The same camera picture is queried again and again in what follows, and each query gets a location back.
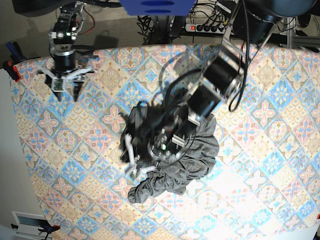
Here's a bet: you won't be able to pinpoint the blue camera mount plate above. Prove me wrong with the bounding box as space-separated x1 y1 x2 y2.
119 0 196 16

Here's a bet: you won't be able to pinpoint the red black clamp upper left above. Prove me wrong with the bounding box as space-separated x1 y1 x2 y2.
2 60 21 82

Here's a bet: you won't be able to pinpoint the black orange clamp lower left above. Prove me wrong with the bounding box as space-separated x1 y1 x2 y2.
11 224 60 240

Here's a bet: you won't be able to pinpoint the patterned tablecloth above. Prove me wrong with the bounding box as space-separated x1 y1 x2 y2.
10 44 320 240

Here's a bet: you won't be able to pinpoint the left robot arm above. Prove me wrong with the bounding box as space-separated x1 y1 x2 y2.
120 0 316 177

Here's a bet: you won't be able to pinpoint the white floor vent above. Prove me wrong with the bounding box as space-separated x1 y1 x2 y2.
12 211 49 240

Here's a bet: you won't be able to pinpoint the white power strip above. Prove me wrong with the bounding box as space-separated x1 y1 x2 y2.
184 23 227 35

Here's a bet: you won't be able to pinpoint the grey t-shirt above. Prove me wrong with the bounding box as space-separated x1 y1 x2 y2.
127 111 219 204

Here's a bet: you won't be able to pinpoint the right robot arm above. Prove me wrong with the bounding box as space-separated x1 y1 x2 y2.
38 1 94 102

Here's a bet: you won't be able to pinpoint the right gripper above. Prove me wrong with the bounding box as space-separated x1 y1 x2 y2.
37 51 96 102

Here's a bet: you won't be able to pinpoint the blue black clamp handles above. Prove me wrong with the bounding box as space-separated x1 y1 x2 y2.
5 41 27 63

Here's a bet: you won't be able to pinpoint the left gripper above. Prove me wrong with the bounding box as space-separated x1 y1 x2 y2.
119 100 200 178

